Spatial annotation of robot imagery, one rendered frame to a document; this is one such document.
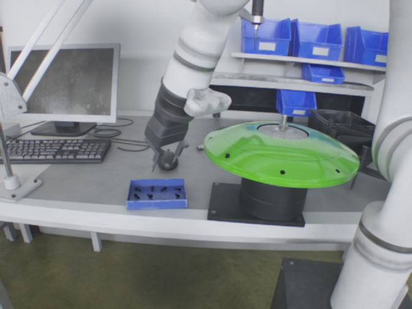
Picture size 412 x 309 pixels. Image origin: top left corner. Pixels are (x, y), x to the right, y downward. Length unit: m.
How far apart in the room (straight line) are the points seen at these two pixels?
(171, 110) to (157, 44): 1.01
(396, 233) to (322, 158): 0.17
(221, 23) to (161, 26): 1.02
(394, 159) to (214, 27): 0.30
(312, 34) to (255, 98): 0.43
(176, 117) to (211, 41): 0.14
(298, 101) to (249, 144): 1.02
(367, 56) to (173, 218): 1.12
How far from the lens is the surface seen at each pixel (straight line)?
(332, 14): 1.54
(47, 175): 0.81
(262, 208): 0.55
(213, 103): 0.41
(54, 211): 0.65
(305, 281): 0.57
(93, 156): 0.84
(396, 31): 0.37
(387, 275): 0.44
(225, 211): 0.57
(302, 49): 1.26
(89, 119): 1.09
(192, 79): 0.42
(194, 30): 0.40
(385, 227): 0.39
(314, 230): 0.61
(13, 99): 0.67
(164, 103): 0.45
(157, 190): 0.66
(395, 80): 0.39
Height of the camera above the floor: 1.24
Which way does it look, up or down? 22 degrees down
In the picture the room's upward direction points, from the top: 3 degrees clockwise
